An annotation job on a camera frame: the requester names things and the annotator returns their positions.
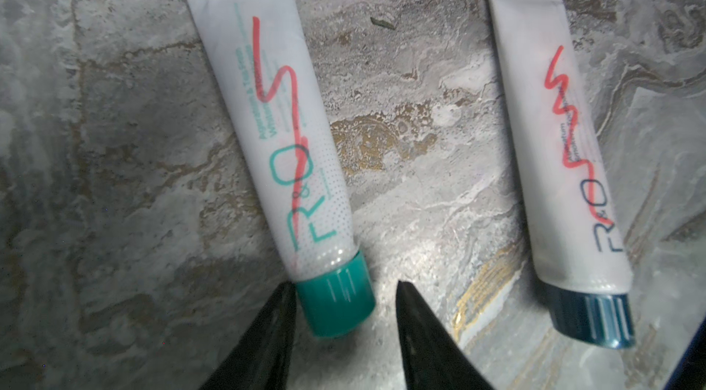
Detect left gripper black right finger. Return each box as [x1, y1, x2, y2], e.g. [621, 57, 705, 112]
[395, 281, 492, 389]

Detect white tube teal cap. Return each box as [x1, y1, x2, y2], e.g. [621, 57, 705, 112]
[187, 0, 376, 338]

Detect white tube dark blue cap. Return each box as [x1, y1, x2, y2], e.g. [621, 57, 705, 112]
[489, 0, 635, 349]

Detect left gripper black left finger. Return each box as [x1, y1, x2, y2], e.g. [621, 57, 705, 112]
[200, 281, 297, 389]

